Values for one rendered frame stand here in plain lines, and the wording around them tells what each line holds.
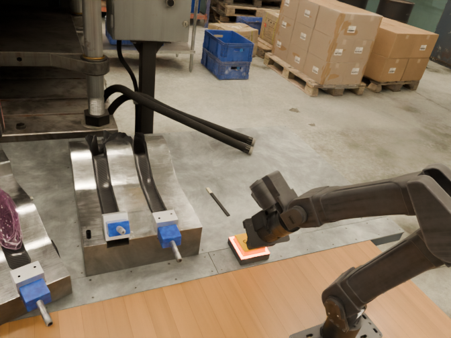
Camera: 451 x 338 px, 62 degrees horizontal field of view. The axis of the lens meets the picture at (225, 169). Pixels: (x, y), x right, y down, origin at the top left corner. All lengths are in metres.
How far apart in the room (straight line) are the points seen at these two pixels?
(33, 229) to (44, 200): 0.21
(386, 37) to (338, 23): 0.96
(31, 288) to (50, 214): 0.30
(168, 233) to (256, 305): 0.25
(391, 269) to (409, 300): 0.36
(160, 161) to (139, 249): 0.29
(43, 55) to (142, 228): 0.81
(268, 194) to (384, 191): 0.24
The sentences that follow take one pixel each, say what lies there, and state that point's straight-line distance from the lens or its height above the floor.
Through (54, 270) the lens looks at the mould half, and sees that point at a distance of 0.85.
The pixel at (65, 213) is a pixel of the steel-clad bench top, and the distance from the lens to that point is 1.07.
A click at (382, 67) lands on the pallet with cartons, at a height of 0.33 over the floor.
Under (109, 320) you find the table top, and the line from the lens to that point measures 0.83.
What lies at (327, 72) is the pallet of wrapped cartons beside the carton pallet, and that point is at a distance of 4.54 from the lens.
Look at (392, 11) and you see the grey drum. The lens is 7.48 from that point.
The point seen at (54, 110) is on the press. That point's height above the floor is 0.78.
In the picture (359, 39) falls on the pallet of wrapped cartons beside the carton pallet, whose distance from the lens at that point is 4.65.
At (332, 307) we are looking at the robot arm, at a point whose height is 0.92.
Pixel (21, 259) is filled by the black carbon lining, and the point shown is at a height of 0.85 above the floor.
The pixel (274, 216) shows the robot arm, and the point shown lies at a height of 1.00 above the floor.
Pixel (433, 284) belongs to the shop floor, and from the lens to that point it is 2.45.
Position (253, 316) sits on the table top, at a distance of 0.86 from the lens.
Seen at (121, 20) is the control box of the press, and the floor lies 1.14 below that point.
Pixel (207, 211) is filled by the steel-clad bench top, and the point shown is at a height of 0.80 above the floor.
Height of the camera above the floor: 1.47
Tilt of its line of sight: 32 degrees down
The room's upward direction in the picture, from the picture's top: 9 degrees clockwise
